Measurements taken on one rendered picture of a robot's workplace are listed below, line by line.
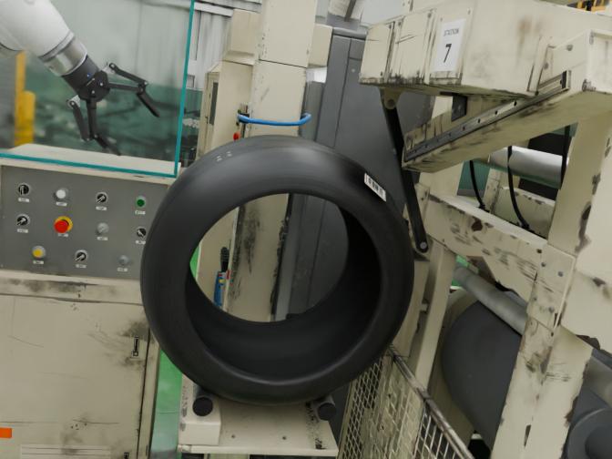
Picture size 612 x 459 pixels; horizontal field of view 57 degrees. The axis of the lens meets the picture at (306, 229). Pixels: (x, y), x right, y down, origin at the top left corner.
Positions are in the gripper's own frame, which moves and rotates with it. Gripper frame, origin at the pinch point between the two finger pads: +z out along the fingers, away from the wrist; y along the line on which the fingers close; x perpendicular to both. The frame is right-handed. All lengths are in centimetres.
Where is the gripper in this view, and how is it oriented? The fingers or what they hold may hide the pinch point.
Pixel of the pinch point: (135, 131)
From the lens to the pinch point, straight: 143.9
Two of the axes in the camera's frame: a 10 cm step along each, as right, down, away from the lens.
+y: -6.2, 7.4, -2.4
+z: 4.7, 6.1, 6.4
